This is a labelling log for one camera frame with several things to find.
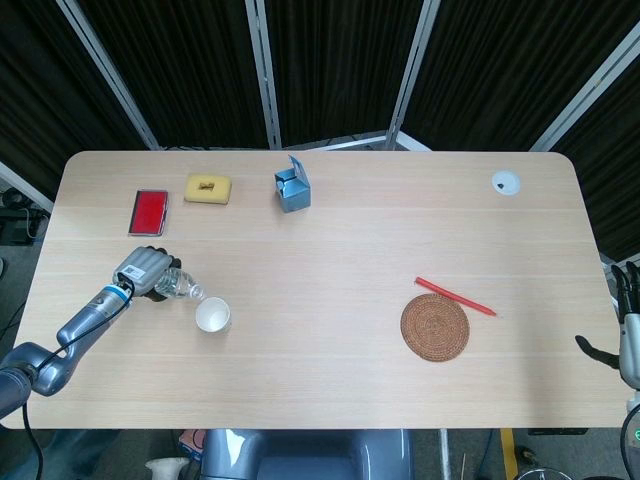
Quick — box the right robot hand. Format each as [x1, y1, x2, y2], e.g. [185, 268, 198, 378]
[574, 260, 640, 389]

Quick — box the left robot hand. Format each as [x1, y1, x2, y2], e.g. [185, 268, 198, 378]
[110, 245, 182, 304]

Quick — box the transparent plastic water bottle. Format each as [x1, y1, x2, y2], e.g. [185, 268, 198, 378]
[154, 267, 208, 301]

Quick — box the white paper cup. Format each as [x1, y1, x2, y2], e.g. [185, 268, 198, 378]
[194, 296, 232, 335]

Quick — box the red ink pad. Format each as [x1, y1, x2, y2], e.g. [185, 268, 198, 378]
[127, 188, 170, 237]

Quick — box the yellow sponge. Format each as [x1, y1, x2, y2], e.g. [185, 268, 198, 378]
[184, 173, 234, 207]

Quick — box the open blue cardboard box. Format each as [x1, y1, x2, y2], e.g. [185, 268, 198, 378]
[273, 154, 312, 214]

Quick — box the red pencil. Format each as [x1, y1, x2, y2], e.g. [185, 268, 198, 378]
[413, 276, 504, 319]

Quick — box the round woven rattan coaster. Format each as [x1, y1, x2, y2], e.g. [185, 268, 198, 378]
[400, 293, 471, 362]

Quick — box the grey robot torso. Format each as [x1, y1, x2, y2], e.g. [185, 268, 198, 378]
[199, 428, 416, 480]

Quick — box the grey partition post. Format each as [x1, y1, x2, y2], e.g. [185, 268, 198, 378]
[529, 19, 640, 151]
[244, 0, 282, 150]
[54, 0, 161, 150]
[387, 0, 441, 150]

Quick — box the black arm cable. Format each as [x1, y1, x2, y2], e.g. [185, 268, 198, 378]
[19, 343, 69, 480]

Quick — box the white table cable grommet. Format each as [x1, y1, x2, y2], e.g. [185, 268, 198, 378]
[490, 170, 522, 197]

